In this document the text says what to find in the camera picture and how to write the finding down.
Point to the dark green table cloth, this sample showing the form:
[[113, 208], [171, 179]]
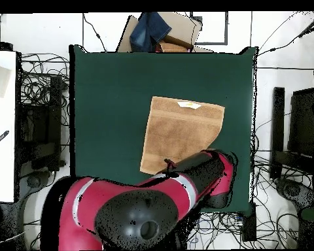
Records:
[[115, 91]]

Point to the brown cardboard box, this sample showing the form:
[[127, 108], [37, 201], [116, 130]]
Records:
[[180, 26]]

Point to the blue denim jeans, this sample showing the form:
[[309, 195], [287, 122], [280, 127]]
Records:
[[149, 31]]

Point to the tan terry towel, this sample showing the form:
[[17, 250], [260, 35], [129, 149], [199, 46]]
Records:
[[178, 130]]

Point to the black metal frame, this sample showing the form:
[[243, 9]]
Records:
[[55, 104], [278, 117]]

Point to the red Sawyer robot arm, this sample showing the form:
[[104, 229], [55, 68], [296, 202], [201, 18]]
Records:
[[115, 198]]

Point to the grey square frame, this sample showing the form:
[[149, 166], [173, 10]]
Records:
[[226, 28]]

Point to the black striped stick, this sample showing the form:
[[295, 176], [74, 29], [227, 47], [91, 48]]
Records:
[[0, 139]]

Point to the white side table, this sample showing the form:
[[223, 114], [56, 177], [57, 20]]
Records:
[[2, 170]]

